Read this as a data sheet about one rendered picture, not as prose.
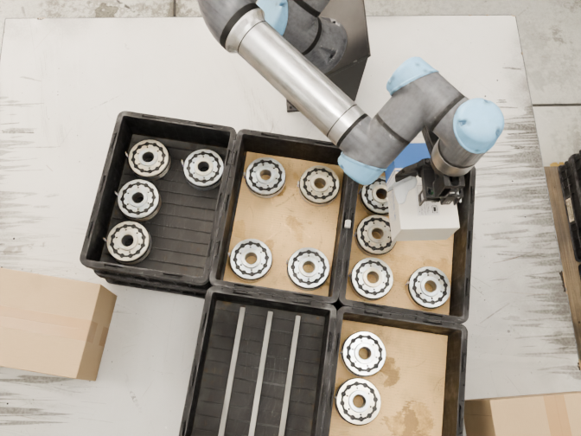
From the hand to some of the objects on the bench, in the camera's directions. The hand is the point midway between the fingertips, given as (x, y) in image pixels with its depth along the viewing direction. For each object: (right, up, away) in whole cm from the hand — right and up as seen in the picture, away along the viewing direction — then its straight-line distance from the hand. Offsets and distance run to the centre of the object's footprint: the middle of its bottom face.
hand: (421, 186), depth 121 cm
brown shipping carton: (-90, -35, +28) cm, 100 cm away
